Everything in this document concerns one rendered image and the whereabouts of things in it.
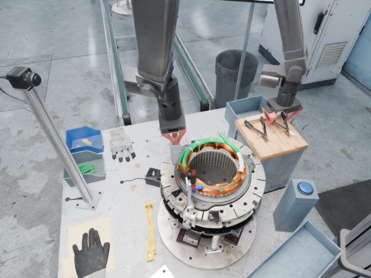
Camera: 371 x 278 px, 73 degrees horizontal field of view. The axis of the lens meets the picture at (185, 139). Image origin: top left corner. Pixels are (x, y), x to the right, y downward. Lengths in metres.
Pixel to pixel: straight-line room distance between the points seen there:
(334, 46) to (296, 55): 2.25
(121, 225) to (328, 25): 2.49
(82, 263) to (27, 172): 1.57
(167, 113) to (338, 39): 2.60
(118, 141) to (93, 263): 0.57
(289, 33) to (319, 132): 2.03
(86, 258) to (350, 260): 0.85
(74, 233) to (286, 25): 1.00
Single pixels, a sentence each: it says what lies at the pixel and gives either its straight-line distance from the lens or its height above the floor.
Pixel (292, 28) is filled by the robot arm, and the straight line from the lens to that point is 0.78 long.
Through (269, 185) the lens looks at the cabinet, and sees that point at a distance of 1.11.
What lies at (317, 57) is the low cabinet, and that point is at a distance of 3.02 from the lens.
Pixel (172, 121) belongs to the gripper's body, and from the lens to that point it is 0.64.
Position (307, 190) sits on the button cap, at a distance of 0.89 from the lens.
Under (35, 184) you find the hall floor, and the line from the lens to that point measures 2.39.
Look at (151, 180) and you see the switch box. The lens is 1.10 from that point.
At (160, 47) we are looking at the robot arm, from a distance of 0.40.
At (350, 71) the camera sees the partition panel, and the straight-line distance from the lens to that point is 3.46.
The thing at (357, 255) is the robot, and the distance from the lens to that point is 0.93.
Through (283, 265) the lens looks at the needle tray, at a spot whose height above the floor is 1.02.
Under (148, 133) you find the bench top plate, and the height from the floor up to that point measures 0.78.
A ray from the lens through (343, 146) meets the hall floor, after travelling 2.72.
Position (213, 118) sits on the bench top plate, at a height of 0.78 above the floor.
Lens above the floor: 1.73
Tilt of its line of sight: 47 degrees down
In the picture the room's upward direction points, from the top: straight up
